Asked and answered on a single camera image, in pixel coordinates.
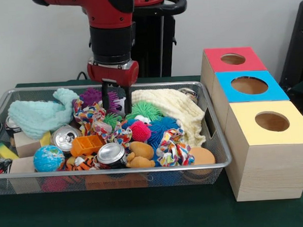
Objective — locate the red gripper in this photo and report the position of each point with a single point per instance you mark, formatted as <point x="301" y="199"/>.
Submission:
<point x="114" y="76"/>

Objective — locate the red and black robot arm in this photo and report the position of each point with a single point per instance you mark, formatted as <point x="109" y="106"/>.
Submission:
<point x="110" y="14"/>

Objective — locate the silver mesh bin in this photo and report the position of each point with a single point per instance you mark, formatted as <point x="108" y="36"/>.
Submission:
<point x="170" y="179"/>

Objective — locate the wooden box with three holes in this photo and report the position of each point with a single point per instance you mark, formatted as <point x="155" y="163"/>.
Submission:
<point x="271" y="168"/>

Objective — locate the small soccer ball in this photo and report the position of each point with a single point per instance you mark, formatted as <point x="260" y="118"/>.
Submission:
<point x="119" y="106"/>

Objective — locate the purple spiky ball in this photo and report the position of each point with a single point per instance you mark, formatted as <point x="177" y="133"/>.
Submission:
<point x="92" y="95"/>

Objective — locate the silver drink can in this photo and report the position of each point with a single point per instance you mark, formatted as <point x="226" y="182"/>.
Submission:
<point x="110" y="152"/>
<point x="64" y="138"/>

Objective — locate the orange plastic crate toy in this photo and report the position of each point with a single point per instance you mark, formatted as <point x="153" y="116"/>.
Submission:
<point x="87" y="144"/>

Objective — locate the orange plush toy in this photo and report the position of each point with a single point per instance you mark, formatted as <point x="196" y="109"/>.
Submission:
<point x="140" y="149"/>

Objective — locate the blue spiky ball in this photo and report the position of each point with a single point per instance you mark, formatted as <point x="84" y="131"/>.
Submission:
<point x="165" y="129"/>

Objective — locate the cream cloth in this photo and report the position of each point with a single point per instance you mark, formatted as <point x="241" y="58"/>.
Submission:
<point x="176" y="107"/>

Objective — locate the mint green cloth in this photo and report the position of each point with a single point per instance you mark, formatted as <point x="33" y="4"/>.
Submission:
<point x="37" y="117"/>

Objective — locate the blue globe ball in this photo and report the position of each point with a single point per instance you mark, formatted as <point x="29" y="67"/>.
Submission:
<point x="48" y="158"/>

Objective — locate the dark green cloth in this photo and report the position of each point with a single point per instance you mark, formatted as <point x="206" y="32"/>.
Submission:
<point x="121" y="214"/>

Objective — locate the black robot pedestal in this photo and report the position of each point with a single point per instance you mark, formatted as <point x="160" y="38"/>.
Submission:
<point x="158" y="42"/>

